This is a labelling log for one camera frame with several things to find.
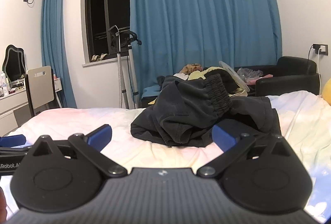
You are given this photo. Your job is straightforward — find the cloth on windowsill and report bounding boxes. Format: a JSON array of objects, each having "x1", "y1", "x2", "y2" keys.
[{"x1": 90, "y1": 53, "x2": 108, "y2": 62}]

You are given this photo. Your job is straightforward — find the black garment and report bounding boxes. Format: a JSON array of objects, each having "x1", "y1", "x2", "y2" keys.
[{"x1": 204, "y1": 66, "x2": 249, "y2": 97}]

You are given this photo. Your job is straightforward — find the brown garment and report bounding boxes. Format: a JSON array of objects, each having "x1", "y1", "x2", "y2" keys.
[{"x1": 181, "y1": 63, "x2": 204, "y2": 74}]

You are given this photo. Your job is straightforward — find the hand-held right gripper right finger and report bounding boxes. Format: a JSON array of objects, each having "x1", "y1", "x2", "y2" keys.
[{"x1": 197, "y1": 124, "x2": 291, "y2": 178}]

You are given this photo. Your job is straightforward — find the pale yellow garment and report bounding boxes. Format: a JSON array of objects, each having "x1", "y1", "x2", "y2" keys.
[{"x1": 187, "y1": 66, "x2": 220, "y2": 81}]

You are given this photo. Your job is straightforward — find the black pants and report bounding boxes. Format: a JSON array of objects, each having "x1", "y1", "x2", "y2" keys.
[{"x1": 131, "y1": 74, "x2": 282, "y2": 148}]

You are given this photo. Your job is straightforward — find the dark framed window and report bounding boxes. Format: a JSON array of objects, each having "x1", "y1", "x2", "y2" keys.
[{"x1": 81, "y1": 0, "x2": 131, "y2": 67}]

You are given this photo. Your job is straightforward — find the wide blue curtain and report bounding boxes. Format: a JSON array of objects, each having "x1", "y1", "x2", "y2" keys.
[{"x1": 128, "y1": 0, "x2": 283, "y2": 109}]

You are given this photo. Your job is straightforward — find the standing garment steamer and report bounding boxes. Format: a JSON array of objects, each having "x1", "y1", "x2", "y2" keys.
[{"x1": 107, "y1": 24, "x2": 143, "y2": 109}]

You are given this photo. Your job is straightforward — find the black armchair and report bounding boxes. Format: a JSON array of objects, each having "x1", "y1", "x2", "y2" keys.
[{"x1": 234, "y1": 56, "x2": 320, "y2": 97}]

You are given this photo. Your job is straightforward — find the black low bench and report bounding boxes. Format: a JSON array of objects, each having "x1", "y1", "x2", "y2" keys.
[{"x1": 140, "y1": 84, "x2": 166, "y2": 109}]

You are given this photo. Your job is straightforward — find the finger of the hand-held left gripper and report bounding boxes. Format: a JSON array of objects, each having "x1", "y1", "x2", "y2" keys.
[{"x1": 0, "y1": 134, "x2": 34, "y2": 155}]

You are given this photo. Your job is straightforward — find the white dressing table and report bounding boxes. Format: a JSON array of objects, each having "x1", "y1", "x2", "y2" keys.
[{"x1": 0, "y1": 78, "x2": 62, "y2": 137}]

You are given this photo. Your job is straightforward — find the wavy framed mirror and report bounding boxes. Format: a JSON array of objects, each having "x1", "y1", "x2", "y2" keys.
[{"x1": 2, "y1": 44, "x2": 28, "y2": 82}]

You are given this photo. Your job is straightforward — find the narrow blue curtain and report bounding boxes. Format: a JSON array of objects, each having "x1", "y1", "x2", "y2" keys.
[{"x1": 41, "y1": 0, "x2": 78, "y2": 109}]

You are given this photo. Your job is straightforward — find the blue cloth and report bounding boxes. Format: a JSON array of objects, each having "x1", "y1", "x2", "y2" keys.
[{"x1": 142, "y1": 85, "x2": 162, "y2": 98}]

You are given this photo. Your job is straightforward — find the pink item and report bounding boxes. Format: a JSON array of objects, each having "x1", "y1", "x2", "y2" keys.
[{"x1": 246, "y1": 74, "x2": 273, "y2": 85}]

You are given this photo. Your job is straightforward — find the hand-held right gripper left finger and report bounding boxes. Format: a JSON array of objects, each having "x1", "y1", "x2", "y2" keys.
[{"x1": 24, "y1": 124, "x2": 128, "y2": 178}]

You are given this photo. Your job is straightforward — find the bed with pastel sheet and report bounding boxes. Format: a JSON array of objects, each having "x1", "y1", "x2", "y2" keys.
[{"x1": 0, "y1": 90, "x2": 331, "y2": 224}]

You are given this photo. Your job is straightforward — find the wall socket with charger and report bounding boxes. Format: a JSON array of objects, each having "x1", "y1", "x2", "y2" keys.
[{"x1": 313, "y1": 43, "x2": 329, "y2": 56}]

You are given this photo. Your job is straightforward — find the clear plastic bag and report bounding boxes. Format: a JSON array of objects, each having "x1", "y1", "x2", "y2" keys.
[{"x1": 236, "y1": 67, "x2": 264, "y2": 80}]

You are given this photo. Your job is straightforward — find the white charging cable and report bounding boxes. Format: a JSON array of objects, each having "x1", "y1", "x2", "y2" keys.
[{"x1": 317, "y1": 52, "x2": 323, "y2": 96}]

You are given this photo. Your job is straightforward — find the yellow pillow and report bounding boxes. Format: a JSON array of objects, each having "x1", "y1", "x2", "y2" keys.
[{"x1": 320, "y1": 77, "x2": 331, "y2": 106}]

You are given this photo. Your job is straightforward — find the beige chair with dark frame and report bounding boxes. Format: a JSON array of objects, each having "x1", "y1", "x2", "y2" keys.
[{"x1": 24, "y1": 66, "x2": 60, "y2": 117}]

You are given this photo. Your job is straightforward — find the person's left hand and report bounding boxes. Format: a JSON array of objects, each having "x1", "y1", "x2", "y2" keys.
[{"x1": 0, "y1": 186, "x2": 8, "y2": 217}]

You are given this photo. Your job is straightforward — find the white spray bottle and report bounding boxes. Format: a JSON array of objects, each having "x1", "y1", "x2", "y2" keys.
[{"x1": 1, "y1": 71, "x2": 9, "y2": 96}]

